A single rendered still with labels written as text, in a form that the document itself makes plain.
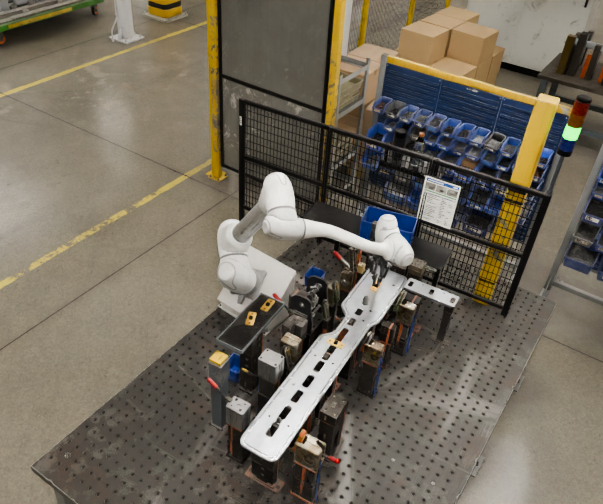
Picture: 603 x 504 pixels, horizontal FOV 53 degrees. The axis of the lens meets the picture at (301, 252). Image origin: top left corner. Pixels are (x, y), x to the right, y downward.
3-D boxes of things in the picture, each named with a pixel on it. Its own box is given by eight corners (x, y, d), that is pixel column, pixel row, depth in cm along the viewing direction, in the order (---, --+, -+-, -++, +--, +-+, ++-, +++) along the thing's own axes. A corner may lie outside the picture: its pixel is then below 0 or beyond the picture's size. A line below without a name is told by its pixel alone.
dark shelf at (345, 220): (439, 274, 342) (440, 269, 340) (300, 220, 374) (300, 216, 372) (452, 253, 357) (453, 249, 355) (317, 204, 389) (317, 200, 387)
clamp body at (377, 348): (372, 402, 307) (382, 355, 285) (350, 391, 311) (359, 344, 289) (380, 389, 313) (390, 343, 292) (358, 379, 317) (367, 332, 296)
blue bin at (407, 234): (408, 251, 351) (412, 233, 343) (357, 238, 358) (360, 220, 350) (414, 235, 364) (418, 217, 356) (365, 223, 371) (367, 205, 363)
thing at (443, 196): (451, 231, 349) (463, 185, 330) (414, 218, 357) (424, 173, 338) (452, 229, 351) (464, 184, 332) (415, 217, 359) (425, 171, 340)
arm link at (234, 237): (215, 263, 336) (211, 226, 343) (242, 264, 343) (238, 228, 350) (271, 207, 272) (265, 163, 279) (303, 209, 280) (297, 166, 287)
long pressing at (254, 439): (280, 468, 242) (281, 466, 241) (233, 442, 250) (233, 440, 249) (409, 278, 339) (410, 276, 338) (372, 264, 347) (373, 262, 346)
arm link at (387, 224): (369, 237, 310) (381, 252, 300) (374, 212, 300) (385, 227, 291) (388, 233, 313) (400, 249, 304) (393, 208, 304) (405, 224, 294)
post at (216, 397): (222, 431, 287) (220, 369, 260) (209, 424, 290) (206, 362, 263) (231, 420, 293) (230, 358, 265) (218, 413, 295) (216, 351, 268)
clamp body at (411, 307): (404, 360, 330) (415, 313, 308) (384, 351, 334) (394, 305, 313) (410, 349, 336) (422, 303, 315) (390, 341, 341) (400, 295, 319)
